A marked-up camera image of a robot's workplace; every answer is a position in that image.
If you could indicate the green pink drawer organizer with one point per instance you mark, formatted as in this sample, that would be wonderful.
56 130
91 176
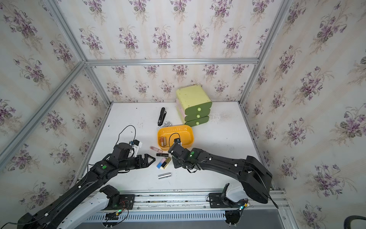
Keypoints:
193 105

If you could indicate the yellow plastic storage box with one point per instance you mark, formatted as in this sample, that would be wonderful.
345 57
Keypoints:
184 132

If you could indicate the black stapler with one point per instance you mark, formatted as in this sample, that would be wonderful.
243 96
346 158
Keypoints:
161 117

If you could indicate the aluminium front rail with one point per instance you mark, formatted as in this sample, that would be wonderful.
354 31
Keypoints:
192 206

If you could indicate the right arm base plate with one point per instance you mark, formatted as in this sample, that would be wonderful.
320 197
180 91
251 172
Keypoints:
221 201

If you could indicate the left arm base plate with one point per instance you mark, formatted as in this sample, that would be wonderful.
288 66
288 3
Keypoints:
120 202

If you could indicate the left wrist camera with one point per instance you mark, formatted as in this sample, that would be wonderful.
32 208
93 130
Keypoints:
135 146

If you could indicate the blue pink gradient lipstick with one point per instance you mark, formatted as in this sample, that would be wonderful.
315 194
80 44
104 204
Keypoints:
161 162

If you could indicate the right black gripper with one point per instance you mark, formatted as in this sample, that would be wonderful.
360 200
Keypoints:
175 163

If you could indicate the pink gradient lip gloss tube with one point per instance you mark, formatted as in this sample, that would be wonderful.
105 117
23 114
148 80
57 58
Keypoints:
156 149

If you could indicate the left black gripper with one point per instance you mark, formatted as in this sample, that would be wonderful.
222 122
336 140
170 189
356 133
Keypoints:
141 165

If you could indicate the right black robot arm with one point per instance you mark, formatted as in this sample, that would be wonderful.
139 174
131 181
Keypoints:
254 177

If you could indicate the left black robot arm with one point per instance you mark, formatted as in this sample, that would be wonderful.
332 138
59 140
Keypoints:
91 194

